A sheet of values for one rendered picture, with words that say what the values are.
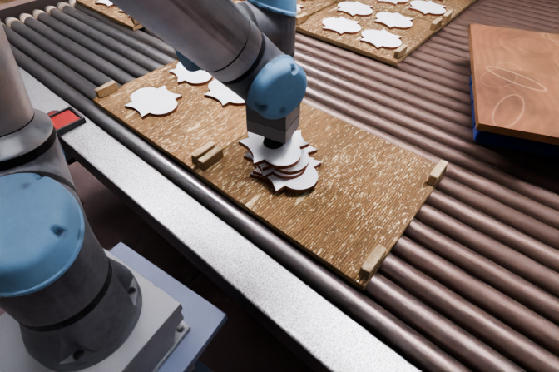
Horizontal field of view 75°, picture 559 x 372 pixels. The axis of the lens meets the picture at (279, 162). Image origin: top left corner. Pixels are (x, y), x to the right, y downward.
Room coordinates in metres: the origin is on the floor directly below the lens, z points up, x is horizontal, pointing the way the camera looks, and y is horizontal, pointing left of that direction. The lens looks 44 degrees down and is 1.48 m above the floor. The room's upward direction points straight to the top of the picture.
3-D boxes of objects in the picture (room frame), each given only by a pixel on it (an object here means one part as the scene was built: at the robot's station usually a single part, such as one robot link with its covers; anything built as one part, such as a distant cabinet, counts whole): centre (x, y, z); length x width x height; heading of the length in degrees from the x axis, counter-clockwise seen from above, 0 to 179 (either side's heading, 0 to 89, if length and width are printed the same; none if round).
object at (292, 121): (0.58, 0.00, 1.09); 0.12 x 0.09 x 0.16; 153
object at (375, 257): (0.32, -0.15, 0.95); 0.06 x 0.02 x 0.03; 140
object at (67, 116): (0.73, 0.54, 0.92); 0.06 x 0.06 x 0.01; 50
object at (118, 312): (0.23, 0.27, 1.01); 0.15 x 0.15 x 0.10
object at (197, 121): (0.81, 0.23, 0.93); 0.41 x 0.35 x 0.02; 50
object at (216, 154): (0.57, 0.15, 0.95); 0.06 x 0.02 x 0.03; 140
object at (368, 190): (0.55, -0.09, 0.93); 0.41 x 0.35 x 0.02; 50
